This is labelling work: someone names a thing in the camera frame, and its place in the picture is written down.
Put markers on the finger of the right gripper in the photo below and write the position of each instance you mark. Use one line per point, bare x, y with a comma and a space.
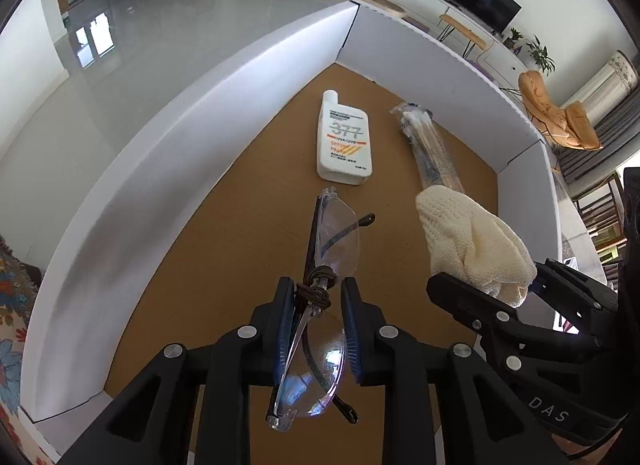
575, 289
470, 304

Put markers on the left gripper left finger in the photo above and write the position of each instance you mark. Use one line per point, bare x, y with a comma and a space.
193, 400

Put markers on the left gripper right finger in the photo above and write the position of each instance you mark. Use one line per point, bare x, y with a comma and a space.
482, 421

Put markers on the cream knitted glove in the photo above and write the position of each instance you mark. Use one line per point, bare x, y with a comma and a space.
474, 246

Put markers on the clear rimless glasses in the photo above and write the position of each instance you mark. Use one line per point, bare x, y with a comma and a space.
311, 348

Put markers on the clear plastic wrapped utensil pack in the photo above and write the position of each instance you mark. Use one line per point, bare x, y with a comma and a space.
434, 164

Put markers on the orange lounge chair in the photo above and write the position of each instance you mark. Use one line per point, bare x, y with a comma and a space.
567, 127

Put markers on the white lotion bottle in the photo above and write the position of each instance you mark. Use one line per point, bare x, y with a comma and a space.
343, 142

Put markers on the wooden bench hairpin legs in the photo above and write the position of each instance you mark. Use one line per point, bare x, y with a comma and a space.
472, 40

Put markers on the white tv cabinet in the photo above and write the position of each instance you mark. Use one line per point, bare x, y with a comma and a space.
497, 60

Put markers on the white foam board enclosure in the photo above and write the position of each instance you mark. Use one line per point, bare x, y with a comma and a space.
137, 208

